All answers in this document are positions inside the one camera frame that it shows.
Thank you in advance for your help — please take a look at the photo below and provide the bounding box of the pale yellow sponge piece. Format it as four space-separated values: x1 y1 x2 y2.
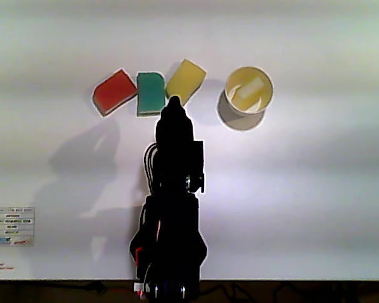
236 77 266 102

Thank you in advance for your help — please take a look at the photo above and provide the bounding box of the green sponge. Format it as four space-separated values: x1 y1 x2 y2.
135 71 167 118

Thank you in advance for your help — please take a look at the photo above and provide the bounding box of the white paper cup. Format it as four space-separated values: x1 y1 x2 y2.
217 65 275 133

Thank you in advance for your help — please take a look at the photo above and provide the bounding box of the red sponge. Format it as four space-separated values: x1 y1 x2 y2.
91 68 139 118

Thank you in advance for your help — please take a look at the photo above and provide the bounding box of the printed label sticker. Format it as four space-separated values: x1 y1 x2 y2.
0 206 36 247

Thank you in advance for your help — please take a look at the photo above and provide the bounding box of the black arm wire bundle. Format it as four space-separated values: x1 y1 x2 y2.
143 142 160 194

